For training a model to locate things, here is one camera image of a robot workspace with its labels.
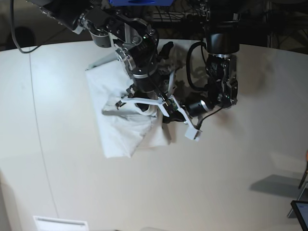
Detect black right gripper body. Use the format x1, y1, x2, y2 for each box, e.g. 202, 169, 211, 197
134, 103, 150, 112

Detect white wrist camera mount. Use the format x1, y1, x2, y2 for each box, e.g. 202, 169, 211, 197
169, 95, 202, 141
115, 71, 180, 118

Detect white T-shirt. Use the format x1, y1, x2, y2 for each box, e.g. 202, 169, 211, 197
85, 52, 171, 158

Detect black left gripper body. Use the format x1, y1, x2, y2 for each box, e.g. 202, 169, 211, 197
163, 112, 185, 124

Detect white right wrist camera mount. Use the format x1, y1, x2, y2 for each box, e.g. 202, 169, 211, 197
115, 71, 180, 118

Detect tablet with grey stand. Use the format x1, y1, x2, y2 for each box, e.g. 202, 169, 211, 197
287, 182, 308, 231

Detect white paper sheet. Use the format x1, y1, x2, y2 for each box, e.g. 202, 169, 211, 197
33, 216, 89, 231

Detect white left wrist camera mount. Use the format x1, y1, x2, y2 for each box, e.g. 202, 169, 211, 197
169, 95, 202, 141

